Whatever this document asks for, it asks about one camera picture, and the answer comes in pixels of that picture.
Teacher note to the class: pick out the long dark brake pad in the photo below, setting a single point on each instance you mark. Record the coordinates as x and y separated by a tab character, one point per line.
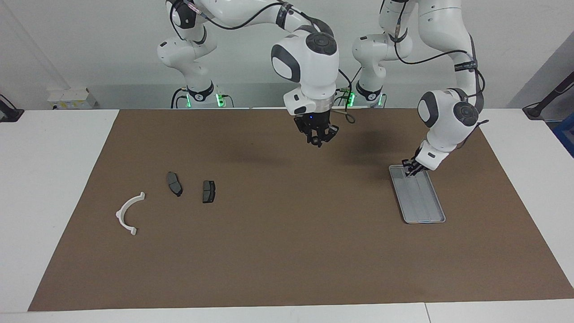
174	183

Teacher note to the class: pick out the silver metal tray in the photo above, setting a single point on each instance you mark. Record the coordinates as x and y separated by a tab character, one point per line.
421	202

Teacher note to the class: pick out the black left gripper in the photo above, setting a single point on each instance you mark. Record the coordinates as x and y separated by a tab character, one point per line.
420	161

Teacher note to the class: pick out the brown table mat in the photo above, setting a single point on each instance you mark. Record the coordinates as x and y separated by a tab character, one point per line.
287	251

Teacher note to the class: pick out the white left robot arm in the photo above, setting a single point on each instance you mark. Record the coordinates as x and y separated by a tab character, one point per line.
444	121

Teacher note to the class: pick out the black table clamp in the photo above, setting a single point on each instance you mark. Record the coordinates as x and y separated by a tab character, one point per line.
10	114

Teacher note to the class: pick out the short dark brake pad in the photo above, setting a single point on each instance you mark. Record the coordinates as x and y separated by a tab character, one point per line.
209	191

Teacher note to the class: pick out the black angled stand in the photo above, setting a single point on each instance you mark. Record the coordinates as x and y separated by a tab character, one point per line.
545	101

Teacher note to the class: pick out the blue bin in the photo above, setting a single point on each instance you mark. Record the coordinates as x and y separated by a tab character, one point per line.
566	137

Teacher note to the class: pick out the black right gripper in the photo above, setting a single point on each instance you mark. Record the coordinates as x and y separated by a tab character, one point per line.
314	123

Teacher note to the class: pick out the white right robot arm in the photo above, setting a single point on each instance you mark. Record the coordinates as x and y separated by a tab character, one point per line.
309	63

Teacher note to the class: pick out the white background box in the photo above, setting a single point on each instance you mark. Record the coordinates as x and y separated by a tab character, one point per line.
71	98

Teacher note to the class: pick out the white curved plastic bracket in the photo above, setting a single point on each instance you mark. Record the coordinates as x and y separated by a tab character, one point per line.
120	215

